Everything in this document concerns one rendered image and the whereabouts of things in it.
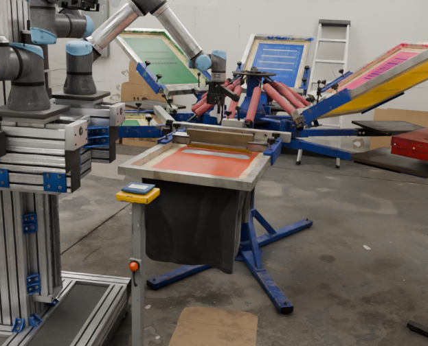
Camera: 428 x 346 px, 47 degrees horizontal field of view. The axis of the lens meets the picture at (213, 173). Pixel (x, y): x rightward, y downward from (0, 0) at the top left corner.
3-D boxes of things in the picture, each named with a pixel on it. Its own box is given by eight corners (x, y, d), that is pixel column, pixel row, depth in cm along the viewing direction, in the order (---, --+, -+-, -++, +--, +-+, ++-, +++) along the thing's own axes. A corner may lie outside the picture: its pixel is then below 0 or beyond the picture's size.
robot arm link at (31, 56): (51, 81, 183) (50, 43, 179) (20, 83, 172) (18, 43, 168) (31, 78, 189) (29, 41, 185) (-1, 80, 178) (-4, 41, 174)
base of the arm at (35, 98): (-2, 109, 177) (-4, 81, 175) (20, 103, 192) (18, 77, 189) (39, 112, 176) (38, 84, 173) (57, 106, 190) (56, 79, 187)
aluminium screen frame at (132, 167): (251, 191, 198) (251, 182, 197) (117, 174, 212) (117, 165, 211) (279, 150, 271) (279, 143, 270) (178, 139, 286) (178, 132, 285)
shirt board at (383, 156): (462, 177, 266) (464, 163, 263) (431, 191, 238) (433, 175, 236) (268, 134, 356) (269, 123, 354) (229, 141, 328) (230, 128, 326)
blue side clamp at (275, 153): (272, 165, 243) (273, 152, 241) (262, 164, 244) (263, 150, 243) (280, 152, 271) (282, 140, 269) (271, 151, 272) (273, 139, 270)
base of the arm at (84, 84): (57, 93, 225) (56, 71, 222) (71, 89, 239) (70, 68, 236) (89, 95, 223) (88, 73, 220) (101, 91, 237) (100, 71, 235)
